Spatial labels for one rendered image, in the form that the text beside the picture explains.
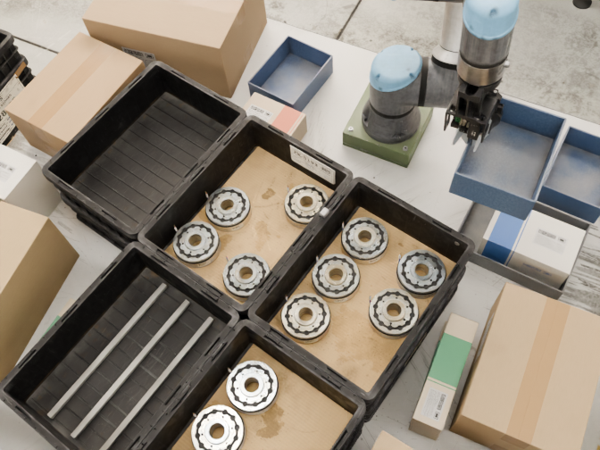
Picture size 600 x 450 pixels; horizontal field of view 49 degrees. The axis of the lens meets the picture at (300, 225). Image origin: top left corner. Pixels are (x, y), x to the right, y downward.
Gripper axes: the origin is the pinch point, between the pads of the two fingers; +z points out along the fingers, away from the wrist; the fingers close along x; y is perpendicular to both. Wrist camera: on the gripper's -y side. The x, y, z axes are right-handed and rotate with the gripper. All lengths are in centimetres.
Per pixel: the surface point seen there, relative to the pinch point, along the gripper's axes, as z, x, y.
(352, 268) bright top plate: 25.0, -15.1, 23.8
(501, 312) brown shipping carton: 27.0, 16.4, 19.4
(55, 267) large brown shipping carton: 29, -80, 51
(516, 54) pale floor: 111, -17, -131
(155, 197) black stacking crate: 24, -65, 26
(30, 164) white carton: 17, -94, 34
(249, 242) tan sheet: 26, -39, 27
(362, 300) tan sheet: 28.1, -10.5, 28.4
